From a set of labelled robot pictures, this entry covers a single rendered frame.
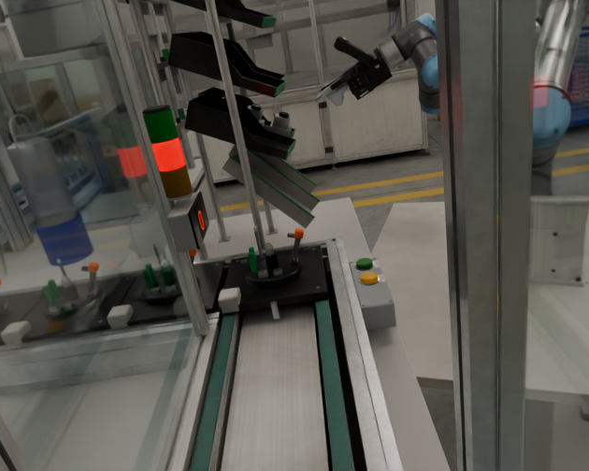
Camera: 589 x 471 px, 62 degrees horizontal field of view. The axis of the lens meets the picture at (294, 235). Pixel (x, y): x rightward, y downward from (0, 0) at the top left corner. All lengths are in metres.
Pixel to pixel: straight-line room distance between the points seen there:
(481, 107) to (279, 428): 0.71
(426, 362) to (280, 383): 0.29
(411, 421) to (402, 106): 4.57
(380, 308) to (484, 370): 0.76
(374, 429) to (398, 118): 4.69
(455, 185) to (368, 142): 5.07
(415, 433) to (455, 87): 0.74
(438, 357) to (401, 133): 4.42
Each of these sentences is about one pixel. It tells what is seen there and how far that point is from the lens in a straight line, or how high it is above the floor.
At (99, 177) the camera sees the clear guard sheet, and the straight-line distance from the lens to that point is 0.68.
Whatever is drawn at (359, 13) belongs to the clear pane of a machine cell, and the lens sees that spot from 5.14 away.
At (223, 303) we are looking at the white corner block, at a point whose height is 0.98.
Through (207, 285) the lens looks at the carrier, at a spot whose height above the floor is 0.97.
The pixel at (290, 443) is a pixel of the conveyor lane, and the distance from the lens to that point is 0.82.
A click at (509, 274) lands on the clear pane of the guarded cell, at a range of 0.22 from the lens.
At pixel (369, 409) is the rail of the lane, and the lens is 0.80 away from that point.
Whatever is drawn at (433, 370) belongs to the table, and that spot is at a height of 0.86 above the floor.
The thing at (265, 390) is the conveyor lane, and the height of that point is 0.92.
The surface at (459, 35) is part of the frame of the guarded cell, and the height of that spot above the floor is 1.49.
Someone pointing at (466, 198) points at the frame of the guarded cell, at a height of 1.43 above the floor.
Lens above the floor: 1.51
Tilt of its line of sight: 23 degrees down
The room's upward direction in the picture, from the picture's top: 11 degrees counter-clockwise
